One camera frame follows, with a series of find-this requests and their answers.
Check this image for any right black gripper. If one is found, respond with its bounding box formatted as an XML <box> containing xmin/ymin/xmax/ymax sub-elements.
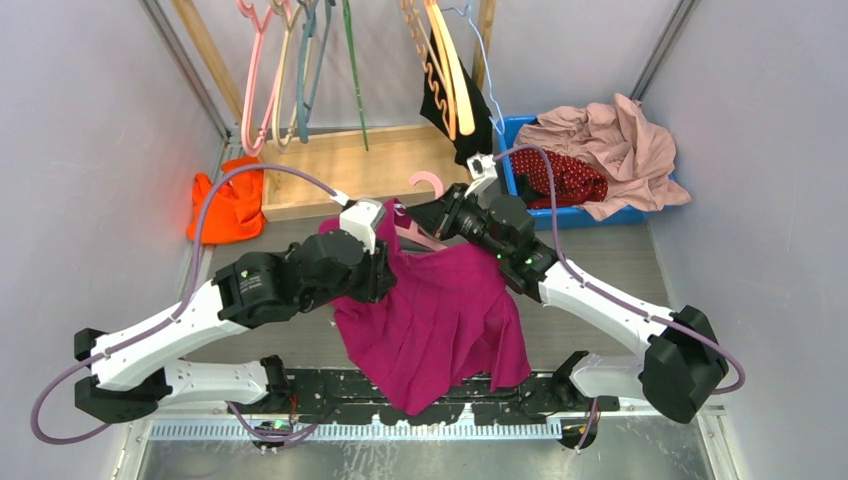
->
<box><xmin>406</xmin><ymin>182</ymin><xmax>510</xmax><ymax>262</ymax></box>

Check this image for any black skirt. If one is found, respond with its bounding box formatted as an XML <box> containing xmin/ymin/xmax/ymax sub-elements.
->
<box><xmin>419</xmin><ymin>33</ymin><xmax>496</xmax><ymax>168</ymax></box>

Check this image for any magenta skirt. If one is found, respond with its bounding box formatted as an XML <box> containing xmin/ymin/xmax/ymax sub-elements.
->
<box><xmin>332</xmin><ymin>200</ymin><xmax>531</xmax><ymax>415</ymax></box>

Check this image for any light blue hanger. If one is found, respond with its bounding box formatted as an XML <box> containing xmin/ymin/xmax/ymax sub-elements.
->
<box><xmin>440</xmin><ymin>0</ymin><xmax>505</xmax><ymax>135</ymax></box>

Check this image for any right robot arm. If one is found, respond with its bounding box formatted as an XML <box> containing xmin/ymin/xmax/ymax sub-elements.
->
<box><xmin>405</xmin><ymin>184</ymin><xmax>729</xmax><ymax>424</ymax></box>

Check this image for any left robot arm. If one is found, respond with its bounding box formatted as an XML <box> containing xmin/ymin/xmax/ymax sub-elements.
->
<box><xmin>74</xmin><ymin>229</ymin><xmax>396</xmax><ymax>424</ymax></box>

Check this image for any light wooden hanger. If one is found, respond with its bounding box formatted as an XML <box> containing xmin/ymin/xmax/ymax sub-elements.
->
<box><xmin>423</xmin><ymin>1</ymin><xmax>475</xmax><ymax>141</ymax></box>

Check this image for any wooden hanger rack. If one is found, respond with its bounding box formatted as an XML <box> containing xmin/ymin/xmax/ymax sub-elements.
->
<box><xmin>173</xmin><ymin>1</ymin><xmax>469</xmax><ymax>222</ymax></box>

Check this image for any teal blue hanger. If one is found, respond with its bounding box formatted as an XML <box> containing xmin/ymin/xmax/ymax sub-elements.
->
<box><xmin>295</xmin><ymin>0</ymin><xmax>336</xmax><ymax>143</ymax></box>

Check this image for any pink plastic hanger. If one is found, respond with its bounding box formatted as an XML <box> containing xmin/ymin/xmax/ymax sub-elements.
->
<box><xmin>235</xmin><ymin>0</ymin><xmax>291</xmax><ymax>157</ymax></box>

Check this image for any green hanger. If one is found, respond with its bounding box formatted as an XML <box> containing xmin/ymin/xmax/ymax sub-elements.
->
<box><xmin>341</xmin><ymin>0</ymin><xmax>369</xmax><ymax>151</ymax></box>

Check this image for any cream hanger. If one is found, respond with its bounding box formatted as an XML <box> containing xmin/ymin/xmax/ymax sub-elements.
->
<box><xmin>269</xmin><ymin>0</ymin><xmax>315</xmax><ymax>154</ymax></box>

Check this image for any red dotted garment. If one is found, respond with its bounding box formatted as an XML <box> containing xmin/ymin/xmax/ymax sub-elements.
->
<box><xmin>510</xmin><ymin>149</ymin><xmax>609</xmax><ymax>210</ymax></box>

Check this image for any orange garment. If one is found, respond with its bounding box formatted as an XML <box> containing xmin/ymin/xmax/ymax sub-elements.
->
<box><xmin>186</xmin><ymin>156</ymin><xmax>267</xmax><ymax>245</ymax></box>

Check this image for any pink garment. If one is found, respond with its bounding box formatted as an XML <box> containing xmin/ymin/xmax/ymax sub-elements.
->
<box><xmin>514</xmin><ymin>94</ymin><xmax>691</xmax><ymax>222</ymax></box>

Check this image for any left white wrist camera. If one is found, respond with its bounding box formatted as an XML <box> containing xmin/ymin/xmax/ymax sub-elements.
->
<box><xmin>339</xmin><ymin>198</ymin><xmax>386</xmax><ymax>254</ymax></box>

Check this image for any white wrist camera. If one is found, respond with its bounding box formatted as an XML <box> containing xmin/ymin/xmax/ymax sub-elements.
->
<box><xmin>339</xmin><ymin>198</ymin><xmax>386</xmax><ymax>254</ymax></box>
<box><xmin>464</xmin><ymin>153</ymin><xmax>498</xmax><ymax>197</ymax></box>

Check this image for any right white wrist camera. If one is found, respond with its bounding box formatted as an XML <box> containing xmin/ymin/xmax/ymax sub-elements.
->
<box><xmin>464</xmin><ymin>153</ymin><xmax>498</xmax><ymax>197</ymax></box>

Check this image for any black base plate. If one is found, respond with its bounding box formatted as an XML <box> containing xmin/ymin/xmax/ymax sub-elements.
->
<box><xmin>236</xmin><ymin>368</ymin><xmax>592</xmax><ymax>426</ymax></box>

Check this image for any aluminium rail frame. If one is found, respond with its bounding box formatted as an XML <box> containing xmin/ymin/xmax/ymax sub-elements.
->
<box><xmin>124</xmin><ymin>372</ymin><xmax>727</xmax><ymax>443</ymax></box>

